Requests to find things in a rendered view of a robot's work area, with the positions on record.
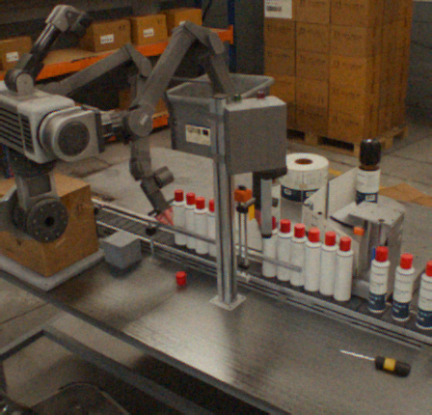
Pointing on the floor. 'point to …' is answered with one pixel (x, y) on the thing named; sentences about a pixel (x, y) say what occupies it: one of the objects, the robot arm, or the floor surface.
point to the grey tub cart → (183, 141)
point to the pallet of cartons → (339, 62)
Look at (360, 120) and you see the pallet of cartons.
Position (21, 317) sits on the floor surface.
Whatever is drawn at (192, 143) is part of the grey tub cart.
